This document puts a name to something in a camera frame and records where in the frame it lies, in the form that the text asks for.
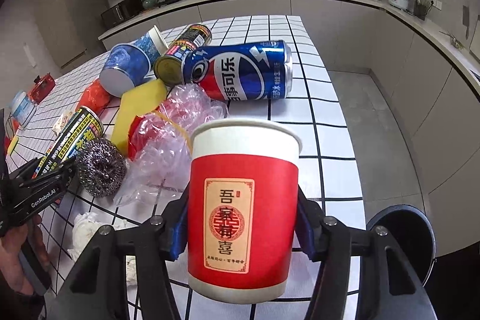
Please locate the black trash bin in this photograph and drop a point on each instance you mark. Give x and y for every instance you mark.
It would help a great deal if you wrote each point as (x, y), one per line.
(414, 234)

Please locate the white tissue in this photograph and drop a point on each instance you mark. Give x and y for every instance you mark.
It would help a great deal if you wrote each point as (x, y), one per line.
(85, 226)

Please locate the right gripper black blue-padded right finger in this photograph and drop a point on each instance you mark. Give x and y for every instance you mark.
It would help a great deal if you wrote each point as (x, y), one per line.
(389, 288)

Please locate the yellow small sponge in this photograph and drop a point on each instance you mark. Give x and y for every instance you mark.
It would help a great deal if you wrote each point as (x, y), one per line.
(12, 145)

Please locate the steel wool scrubber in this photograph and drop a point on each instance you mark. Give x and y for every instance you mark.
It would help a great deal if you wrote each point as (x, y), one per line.
(100, 167)

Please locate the small white food wrapper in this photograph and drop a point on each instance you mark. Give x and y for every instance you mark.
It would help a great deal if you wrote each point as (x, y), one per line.
(61, 122)

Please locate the glass jar blue label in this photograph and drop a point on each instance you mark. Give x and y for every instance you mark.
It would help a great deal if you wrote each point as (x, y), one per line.
(22, 108)

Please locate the black yellow drink can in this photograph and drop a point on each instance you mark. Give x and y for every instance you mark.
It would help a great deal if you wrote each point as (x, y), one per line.
(168, 67)

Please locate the blue Pepsi can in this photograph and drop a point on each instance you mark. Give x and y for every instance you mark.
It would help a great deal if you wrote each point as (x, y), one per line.
(250, 71)

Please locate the black microwave oven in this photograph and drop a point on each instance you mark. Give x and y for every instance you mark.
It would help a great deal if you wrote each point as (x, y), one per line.
(121, 12)

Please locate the clear plastic bag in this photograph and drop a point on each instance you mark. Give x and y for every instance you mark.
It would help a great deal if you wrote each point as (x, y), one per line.
(160, 145)

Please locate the red small box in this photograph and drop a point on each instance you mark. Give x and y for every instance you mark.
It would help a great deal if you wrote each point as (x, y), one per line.
(41, 88)

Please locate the utensil holder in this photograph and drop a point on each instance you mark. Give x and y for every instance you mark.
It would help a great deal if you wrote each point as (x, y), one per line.
(421, 8)

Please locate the blue paper cup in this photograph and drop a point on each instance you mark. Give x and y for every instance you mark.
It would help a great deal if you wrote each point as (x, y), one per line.
(128, 63)

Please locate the wall-hung cleaver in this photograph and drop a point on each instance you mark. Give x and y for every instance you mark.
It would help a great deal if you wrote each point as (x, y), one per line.
(466, 20)

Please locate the red paper cup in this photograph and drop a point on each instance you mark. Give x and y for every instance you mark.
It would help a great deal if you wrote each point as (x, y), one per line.
(242, 209)

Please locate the yellow sponge cloth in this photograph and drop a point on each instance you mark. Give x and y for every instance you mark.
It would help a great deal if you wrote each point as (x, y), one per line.
(136, 102)

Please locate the beige refrigerator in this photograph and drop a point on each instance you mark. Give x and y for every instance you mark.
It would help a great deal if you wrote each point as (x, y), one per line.
(70, 30)

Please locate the orange red snack wrapper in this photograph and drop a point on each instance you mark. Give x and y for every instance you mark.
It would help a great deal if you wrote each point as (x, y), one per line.
(95, 97)

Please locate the person's left hand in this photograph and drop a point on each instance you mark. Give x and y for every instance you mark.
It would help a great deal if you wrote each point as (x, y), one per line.
(11, 243)

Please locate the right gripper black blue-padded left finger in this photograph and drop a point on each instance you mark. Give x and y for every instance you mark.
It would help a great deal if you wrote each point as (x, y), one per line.
(95, 287)

